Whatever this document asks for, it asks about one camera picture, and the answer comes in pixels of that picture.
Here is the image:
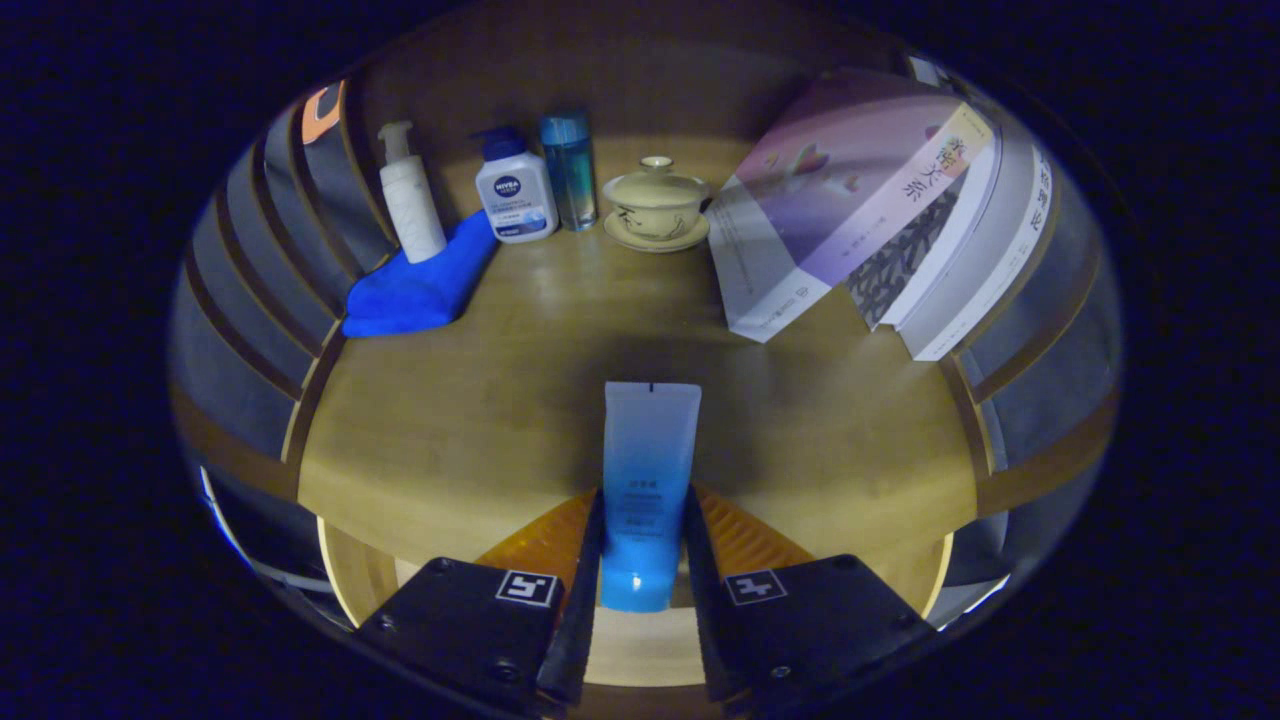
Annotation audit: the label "thick white book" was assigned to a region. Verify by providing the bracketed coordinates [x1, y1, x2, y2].
[897, 120, 1056, 363]

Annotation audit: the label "wooden countertop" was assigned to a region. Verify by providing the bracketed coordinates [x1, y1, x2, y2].
[297, 135, 991, 571]

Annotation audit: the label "purple and white book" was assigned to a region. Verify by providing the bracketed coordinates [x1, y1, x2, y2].
[705, 68, 999, 344]

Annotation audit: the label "wooden cabinet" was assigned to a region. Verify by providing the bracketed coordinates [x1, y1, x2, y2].
[170, 0, 1121, 601]

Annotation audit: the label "blue folded cloth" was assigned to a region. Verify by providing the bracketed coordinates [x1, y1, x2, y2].
[342, 210, 501, 339]

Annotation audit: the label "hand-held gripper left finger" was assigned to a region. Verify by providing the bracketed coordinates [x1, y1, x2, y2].
[352, 487, 608, 716]

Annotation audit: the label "white pump bottle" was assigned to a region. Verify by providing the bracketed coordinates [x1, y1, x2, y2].
[377, 121, 448, 265]

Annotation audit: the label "blue squeeze tube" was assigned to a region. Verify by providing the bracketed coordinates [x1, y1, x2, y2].
[598, 381, 703, 613]

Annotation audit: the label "beige lidded teacup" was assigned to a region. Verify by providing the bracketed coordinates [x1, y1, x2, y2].
[602, 155, 713, 254]

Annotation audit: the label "teal transparent bottle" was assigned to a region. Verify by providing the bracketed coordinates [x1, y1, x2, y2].
[539, 110, 599, 233]

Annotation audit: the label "white bottle with blue cap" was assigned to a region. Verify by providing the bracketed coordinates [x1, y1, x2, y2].
[472, 125, 560, 245]

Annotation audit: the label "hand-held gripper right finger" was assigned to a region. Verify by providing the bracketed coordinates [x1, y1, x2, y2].
[682, 485, 936, 706]

